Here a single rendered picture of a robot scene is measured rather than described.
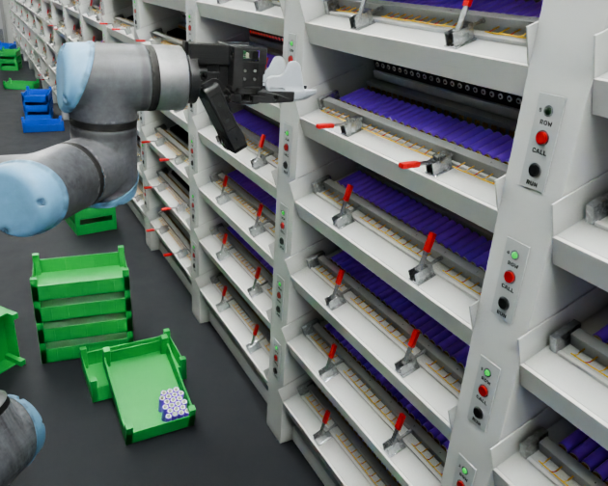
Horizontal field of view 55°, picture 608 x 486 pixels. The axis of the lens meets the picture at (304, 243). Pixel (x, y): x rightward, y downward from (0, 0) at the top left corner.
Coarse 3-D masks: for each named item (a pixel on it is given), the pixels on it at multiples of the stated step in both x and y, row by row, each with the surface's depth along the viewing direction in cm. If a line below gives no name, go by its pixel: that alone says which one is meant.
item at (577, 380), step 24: (600, 288) 86; (576, 312) 85; (600, 312) 88; (528, 336) 82; (552, 336) 83; (576, 336) 82; (600, 336) 82; (528, 360) 84; (552, 360) 83; (576, 360) 82; (600, 360) 80; (528, 384) 84; (552, 384) 80; (576, 384) 79; (600, 384) 78; (552, 408) 82; (576, 408) 76; (600, 408) 75; (600, 432) 74
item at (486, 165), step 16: (336, 112) 125; (352, 112) 120; (368, 112) 117; (384, 128) 112; (400, 128) 108; (400, 144) 106; (416, 144) 104; (432, 144) 100; (448, 144) 98; (464, 160) 94; (480, 160) 91; (496, 160) 90; (496, 176) 89
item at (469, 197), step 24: (360, 72) 134; (384, 72) 129; (312, 96) 130; (336, 96) 131; (456, 96) 110; (312, 120) 128; (336, 120) 124; (336, 144) 120; (360, 144) 112; (384, 144) 109; (384, 168) 107; (432, 192) 96; (456, 192) 90; (480, 192) 88; (480, 216) 88
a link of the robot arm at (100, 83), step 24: (72, 48) 75; (96, 48) 76; (120, 48) 78; (144, 48) 79; (72, 72) 74; (96, 72) 75; (120, 72) 76; (144, 72) 78; (72, 96) 75; (96, 96) 76; (120, 96) 78; (144, 96) 79; (96, 120) 78; (120, 120) 79
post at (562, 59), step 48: (576, 0) 68; (576, 48) 69; (528, 96) 76; (576, 96) 70; (576, 144) 71; (528, 192) 78; (528, 240) 79; (528, 288) 80; (576, 288) 83; (480, 336) 90; (480, 432) 93; (480, 480) 95
